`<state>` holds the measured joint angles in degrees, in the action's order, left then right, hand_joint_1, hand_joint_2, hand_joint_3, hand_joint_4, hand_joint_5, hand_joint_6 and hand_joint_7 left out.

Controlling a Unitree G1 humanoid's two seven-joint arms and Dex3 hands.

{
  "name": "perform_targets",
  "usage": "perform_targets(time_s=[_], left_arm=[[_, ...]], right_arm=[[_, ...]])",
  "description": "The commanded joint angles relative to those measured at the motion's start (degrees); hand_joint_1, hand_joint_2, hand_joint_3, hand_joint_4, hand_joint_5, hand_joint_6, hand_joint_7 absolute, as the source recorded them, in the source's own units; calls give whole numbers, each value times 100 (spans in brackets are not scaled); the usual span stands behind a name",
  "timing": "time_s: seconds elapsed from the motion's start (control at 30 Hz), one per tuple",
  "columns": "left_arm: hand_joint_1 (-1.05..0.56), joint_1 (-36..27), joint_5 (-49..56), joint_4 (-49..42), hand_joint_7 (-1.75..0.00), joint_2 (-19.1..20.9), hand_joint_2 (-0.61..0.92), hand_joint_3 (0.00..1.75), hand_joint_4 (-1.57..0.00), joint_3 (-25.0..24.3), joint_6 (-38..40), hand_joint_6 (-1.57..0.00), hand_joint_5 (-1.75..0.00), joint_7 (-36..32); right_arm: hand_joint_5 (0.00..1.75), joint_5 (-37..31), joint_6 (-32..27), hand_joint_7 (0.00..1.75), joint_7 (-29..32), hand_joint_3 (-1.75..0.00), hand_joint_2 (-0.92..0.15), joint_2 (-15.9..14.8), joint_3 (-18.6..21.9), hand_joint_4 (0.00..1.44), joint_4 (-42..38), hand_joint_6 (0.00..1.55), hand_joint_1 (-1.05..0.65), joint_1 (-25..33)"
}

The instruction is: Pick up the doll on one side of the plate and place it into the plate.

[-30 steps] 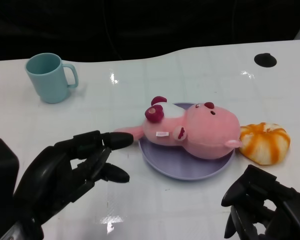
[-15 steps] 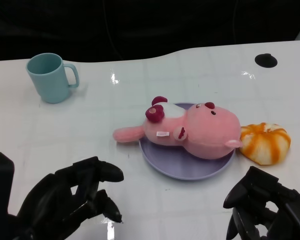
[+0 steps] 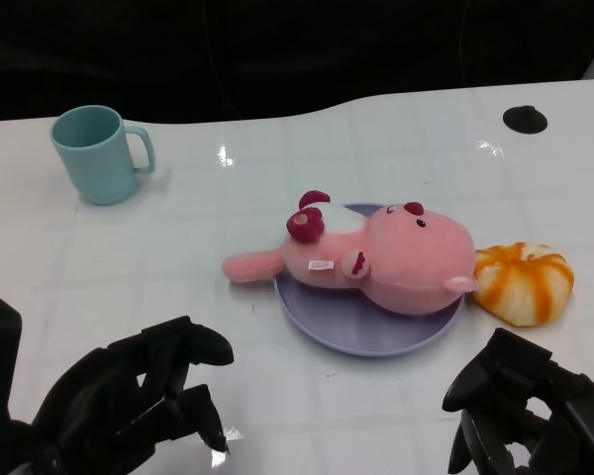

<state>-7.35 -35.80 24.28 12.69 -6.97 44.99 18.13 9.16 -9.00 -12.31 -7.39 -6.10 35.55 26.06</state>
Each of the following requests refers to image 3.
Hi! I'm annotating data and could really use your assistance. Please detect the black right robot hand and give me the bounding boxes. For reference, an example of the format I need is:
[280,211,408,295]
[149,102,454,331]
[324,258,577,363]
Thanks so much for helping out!
[441,328,594,475]

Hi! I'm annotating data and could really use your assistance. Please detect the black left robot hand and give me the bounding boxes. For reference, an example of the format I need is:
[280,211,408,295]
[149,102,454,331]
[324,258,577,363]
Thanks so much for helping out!
[9,316,236,475]

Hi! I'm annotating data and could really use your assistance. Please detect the pink plush beaver doll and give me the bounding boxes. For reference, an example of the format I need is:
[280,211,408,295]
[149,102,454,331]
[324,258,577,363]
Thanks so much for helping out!
[221,190,478,317]

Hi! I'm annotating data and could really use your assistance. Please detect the purple plastic plate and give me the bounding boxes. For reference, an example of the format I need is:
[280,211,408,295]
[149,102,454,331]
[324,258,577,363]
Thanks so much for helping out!
[272,202,466,357]

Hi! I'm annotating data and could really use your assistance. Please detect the orange white bun toy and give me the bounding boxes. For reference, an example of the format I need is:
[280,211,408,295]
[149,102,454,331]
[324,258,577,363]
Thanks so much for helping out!
[469,241,575,327]

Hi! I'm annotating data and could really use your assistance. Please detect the teal plastic mug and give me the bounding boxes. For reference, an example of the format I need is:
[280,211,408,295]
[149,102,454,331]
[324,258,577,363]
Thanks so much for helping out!
[49,104,156,206]

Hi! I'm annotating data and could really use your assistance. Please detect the black round table grommet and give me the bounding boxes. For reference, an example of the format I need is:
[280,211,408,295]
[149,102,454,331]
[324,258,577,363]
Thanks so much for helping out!
[502,105,548,134]

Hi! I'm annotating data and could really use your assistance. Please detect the black backdrop cloth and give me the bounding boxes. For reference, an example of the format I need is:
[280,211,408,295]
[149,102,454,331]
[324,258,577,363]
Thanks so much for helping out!
[0,0,594,123]

